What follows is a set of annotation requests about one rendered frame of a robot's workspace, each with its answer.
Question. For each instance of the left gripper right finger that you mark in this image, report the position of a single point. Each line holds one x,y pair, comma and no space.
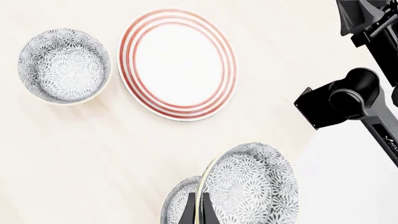
208,213

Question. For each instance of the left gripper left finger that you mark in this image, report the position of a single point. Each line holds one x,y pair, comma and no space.
188,213

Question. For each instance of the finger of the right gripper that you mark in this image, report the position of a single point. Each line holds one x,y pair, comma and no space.
351,18

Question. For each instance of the white plate with red rings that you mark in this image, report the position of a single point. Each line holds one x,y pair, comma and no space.
178,67

